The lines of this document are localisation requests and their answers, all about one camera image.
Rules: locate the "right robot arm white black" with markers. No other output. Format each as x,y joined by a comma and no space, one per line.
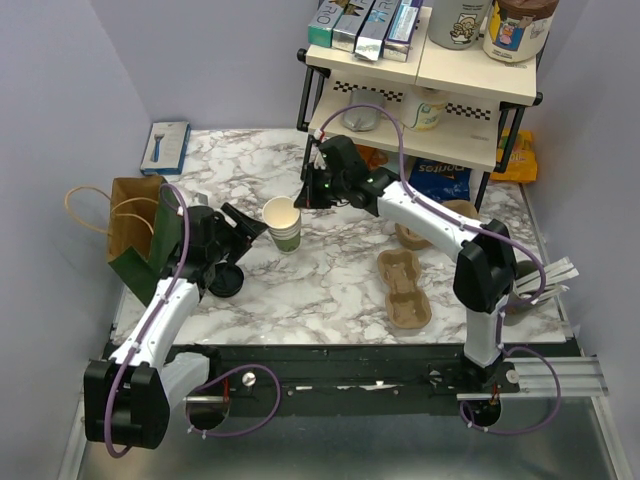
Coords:
485,264

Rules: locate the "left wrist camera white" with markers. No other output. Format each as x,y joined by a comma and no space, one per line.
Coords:
198,199

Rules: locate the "front brown pulp cup carrier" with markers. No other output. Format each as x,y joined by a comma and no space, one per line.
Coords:
406,303

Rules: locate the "white cartoon canister brown lid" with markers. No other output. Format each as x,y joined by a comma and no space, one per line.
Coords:
517,29

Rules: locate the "rear brown pulp cup carrier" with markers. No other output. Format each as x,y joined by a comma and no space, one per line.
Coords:
412,241

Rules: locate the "silver blue toothpaste box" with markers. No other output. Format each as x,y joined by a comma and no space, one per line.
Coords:
369,43

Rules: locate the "cream black tiered shelf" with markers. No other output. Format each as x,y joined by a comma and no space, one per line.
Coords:
458,107

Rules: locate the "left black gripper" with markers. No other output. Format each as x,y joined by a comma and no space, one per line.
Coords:
249,227

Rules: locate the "blue razor package box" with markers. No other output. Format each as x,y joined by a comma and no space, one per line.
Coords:
166,148

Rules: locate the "brown pulp cup carrier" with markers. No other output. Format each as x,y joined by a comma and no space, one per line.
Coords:
406,303
412,241

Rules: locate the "grey cup with straws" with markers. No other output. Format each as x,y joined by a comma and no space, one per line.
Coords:
527,283

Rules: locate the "orange kettle chips bag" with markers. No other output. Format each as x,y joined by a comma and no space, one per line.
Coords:
373,158

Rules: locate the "yellow snack bag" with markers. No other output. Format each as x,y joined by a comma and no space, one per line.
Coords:
522,167

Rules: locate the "teal toothpaste box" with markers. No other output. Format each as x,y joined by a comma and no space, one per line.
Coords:
320,29

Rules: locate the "grey cartoon mug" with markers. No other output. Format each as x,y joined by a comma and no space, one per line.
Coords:
455,24

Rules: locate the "black plastic lid stack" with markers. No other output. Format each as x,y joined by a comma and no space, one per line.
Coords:
228,280

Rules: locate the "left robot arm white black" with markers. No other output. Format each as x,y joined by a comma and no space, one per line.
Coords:
129,397

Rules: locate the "blue doritos chips bag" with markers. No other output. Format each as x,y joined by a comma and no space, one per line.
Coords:
440,181

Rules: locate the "white blue toothpaste box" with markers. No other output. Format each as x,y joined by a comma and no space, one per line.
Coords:
397,43

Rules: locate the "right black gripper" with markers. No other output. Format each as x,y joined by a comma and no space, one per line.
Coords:
307,198

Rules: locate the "green paper cup stack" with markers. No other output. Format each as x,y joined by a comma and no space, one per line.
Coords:
283,220

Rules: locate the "brown paper bag green side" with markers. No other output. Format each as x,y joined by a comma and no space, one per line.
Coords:
142,231

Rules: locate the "white paper roll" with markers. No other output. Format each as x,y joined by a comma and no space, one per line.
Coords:
422,107

